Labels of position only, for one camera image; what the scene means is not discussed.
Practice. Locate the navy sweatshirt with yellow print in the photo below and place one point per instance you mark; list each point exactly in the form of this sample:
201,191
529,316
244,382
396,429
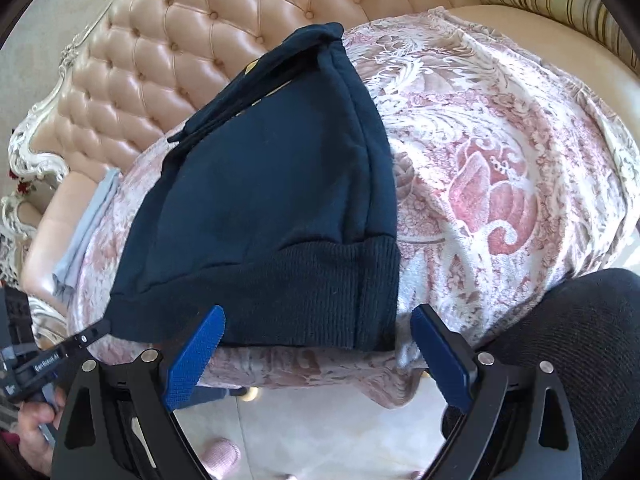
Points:
270,185

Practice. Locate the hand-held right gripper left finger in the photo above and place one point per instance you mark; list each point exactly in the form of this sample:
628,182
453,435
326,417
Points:
192,360

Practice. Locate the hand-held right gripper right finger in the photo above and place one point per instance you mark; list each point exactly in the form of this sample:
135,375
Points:
442,360

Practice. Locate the beige tufted leather sofa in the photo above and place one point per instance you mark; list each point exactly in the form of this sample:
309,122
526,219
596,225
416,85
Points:
175,35

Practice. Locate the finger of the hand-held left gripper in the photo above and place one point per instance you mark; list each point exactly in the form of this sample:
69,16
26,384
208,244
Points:
90,332

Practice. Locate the person's left hand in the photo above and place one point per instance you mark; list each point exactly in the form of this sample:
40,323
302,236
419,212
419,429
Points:
35,425

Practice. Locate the pink floral blanket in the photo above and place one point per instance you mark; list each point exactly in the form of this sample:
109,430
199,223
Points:
500,160

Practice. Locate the pink slipper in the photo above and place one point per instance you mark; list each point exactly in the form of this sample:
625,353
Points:
220,457

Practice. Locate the light blue cloth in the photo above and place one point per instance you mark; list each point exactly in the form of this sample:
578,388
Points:
90,220

